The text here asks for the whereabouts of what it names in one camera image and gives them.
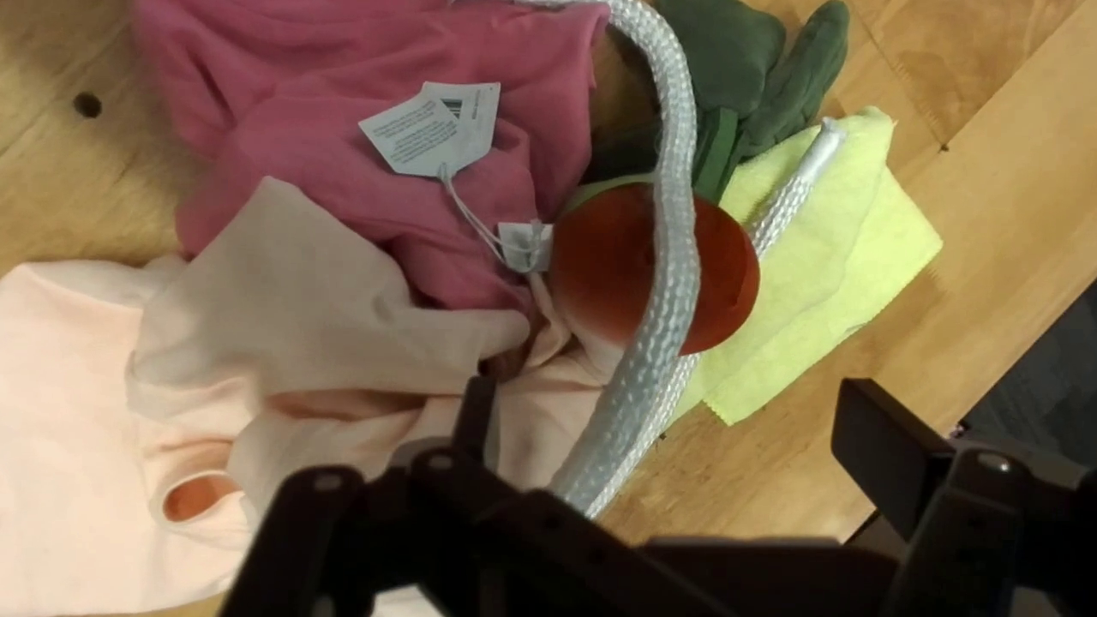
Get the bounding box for pink cloth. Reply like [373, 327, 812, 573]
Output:
[135, 0, 608, 307]

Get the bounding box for peach shirt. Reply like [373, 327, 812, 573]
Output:
[0, 177, 610, 617]

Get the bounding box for yellow-green cloth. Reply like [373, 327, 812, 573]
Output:
[674, 111, 944, 425]

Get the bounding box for red green plush toy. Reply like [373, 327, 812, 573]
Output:
[549, 0, 851, 352]

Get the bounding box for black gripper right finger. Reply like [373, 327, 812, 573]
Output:
[831, 381, 1097, 617]

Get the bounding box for white rope string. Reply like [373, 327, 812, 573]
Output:
[545, 0, 851, 521]

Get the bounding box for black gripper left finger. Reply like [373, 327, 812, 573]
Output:
[220, 378, 732, 617]

